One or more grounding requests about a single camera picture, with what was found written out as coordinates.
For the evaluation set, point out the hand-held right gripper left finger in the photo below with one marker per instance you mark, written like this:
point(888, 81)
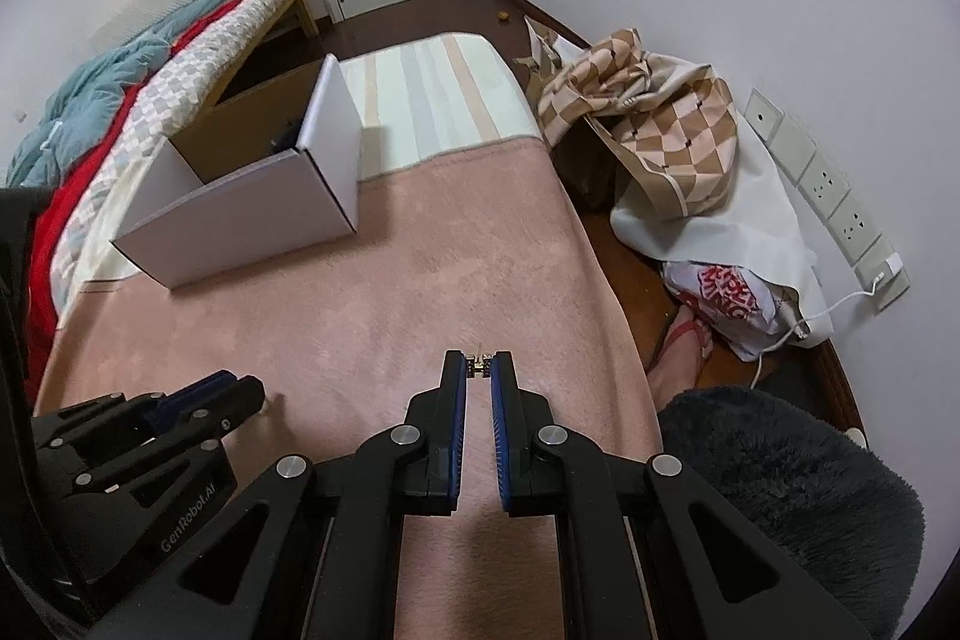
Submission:
point(455, 445)

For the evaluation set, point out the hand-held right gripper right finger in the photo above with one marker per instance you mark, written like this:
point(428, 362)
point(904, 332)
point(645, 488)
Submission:
point(501, 445)

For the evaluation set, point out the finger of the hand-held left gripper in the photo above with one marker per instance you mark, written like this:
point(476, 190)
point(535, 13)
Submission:
point(225, 415)
point(187, 396)

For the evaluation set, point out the small earring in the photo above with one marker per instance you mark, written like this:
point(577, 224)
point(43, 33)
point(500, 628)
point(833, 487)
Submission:
point(478, 366)

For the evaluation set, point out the white cardboard box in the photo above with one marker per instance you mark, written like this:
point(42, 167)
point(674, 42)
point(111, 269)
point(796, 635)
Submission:
point(225, 220)

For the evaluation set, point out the pink and striped table blanket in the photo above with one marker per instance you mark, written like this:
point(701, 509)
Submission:
point(375, 295)

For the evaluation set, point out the person's foot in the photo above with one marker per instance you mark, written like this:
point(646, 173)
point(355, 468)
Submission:
point(671, 377)

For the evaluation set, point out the red floral blanket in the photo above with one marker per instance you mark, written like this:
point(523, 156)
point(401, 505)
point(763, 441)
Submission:
point(52, 235)

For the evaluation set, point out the red flip-flop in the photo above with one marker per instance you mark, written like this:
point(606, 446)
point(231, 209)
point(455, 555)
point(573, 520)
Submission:
point(690, 332)

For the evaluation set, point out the red printed plastic bag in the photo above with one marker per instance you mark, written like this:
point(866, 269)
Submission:
point(727, 295)

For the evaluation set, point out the checkered bed sheet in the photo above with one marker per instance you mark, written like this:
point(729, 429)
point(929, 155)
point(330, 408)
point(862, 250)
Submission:
point(157, 100)

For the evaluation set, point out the teal quilt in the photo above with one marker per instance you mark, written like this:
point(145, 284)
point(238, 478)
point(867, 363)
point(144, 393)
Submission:
point(90, 93)

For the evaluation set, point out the white fabric bag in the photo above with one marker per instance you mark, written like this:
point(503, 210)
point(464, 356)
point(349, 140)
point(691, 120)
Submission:
point(757, 235)

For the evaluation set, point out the checkered beige bag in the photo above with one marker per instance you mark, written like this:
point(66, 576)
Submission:
point(652, 108)

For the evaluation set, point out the torn cardboard pieces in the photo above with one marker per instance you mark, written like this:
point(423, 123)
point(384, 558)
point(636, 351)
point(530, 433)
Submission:
point(544, 48)

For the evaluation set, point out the wooden bed frame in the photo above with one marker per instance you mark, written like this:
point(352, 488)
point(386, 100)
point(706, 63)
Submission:
point(304, 14)

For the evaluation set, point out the white wall socket panel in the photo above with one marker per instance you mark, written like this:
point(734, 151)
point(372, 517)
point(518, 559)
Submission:
point(853, 224)
point(889, 291)
point(763, 115)
point(823, 183)
point(793, 147)

